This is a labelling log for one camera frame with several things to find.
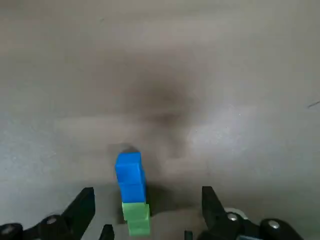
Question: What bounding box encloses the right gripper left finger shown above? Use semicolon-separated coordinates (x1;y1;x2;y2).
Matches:
0;186;115;240

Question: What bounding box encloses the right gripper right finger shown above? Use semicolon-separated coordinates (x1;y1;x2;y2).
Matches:
184;186;307;240

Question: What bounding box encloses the green magnetic cube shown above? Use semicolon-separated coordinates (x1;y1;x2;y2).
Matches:
121;202;151;236

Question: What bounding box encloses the blue magnetic cube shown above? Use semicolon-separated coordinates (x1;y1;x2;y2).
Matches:
114;151;147;204

